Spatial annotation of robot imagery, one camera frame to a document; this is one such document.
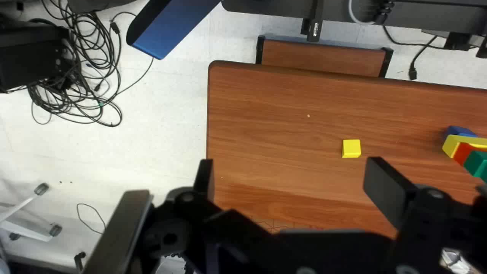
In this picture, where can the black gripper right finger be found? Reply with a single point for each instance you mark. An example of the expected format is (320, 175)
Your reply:
(386, 188)

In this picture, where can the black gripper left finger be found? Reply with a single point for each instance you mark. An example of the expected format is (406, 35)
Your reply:
(204, 179)

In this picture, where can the green cube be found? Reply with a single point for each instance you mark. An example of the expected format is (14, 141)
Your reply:
(482, 170)

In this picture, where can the small yellow cube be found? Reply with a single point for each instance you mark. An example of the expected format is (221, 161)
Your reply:
(350, 149)

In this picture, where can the flat yellow block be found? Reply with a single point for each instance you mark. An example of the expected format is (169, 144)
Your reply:
(450, 144)

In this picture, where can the red block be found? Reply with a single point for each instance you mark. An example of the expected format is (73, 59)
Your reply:
(461, 152)

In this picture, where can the blue block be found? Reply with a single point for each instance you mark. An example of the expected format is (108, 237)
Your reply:
(458, 129)

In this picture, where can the blue rectangular box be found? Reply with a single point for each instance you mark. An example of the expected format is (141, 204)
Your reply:
(167, 24)

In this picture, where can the black equipment bar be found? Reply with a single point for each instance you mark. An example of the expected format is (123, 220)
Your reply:
(420, 12)

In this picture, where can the white metal stand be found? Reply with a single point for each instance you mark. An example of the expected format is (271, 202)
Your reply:
(24, 217)

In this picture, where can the black equipment box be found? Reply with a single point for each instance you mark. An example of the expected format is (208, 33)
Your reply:
(27, 58)

